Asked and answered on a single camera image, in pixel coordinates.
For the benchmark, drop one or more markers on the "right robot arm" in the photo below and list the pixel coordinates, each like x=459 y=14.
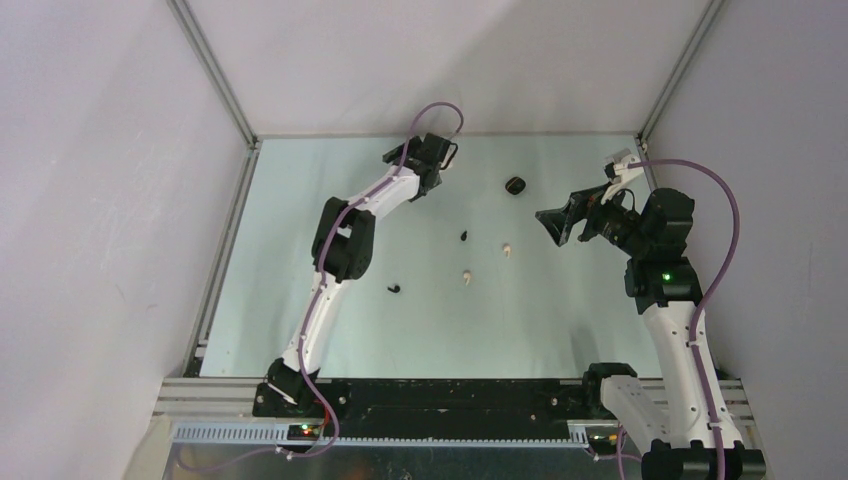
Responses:
x=694 y=437

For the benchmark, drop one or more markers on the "aluminium frame rail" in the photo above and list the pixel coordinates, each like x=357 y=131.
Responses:
x=243 y=410

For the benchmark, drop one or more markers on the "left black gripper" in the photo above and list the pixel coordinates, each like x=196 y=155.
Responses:
x=412 y=146

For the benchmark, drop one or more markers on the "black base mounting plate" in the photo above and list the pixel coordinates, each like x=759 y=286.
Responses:
x=460 y=410

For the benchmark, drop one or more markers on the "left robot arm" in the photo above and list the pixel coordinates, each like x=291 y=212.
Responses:
x=342 y=251

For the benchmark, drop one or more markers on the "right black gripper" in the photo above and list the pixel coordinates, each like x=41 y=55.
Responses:
x=558 y=222

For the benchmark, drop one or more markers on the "black earbud charging case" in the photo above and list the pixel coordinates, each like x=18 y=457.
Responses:
x=515 y=186

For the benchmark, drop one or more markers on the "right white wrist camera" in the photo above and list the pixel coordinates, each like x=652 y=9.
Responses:
x=622 y=168

